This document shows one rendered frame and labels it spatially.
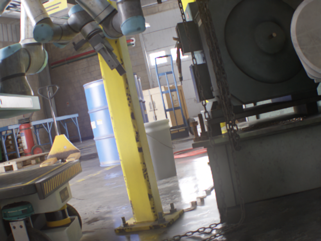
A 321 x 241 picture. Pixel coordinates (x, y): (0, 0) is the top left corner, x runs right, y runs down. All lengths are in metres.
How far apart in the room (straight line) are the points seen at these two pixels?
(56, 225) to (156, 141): 1.74
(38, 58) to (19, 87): 0.20
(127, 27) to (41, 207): 0.63
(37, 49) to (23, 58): 0.11
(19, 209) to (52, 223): 0.26
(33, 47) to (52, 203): 0.75
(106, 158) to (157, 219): 3.30
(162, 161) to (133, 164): 1.35
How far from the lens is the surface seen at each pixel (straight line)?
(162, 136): 3.34
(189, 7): 2.16
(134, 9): 1.52
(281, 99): 2.26
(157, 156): 3.33
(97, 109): 5.20
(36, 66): 2.08
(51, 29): 1.86
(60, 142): 7.75
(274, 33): 1.74
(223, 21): 1.80
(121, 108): 1.99
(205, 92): 1.98
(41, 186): 1.39
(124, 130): 2.00
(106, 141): 5.20
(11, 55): 1.97
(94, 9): 1.62
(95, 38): 1.85
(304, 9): 0.27
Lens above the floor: 0.44
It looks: 2 degrees down
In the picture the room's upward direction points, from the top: 12 degrees counter-clockwise
